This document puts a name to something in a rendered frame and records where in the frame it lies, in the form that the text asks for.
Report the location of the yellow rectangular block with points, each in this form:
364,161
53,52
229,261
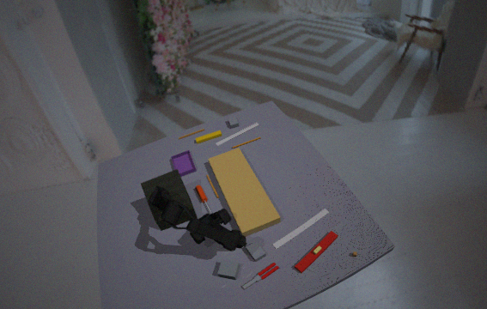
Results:
208,136

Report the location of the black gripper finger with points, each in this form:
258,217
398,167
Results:
214,215

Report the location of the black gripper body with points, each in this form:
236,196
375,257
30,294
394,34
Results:
222,216

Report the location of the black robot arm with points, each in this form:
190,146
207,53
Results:
171,211

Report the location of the tan panel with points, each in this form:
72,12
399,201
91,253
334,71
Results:
247,200

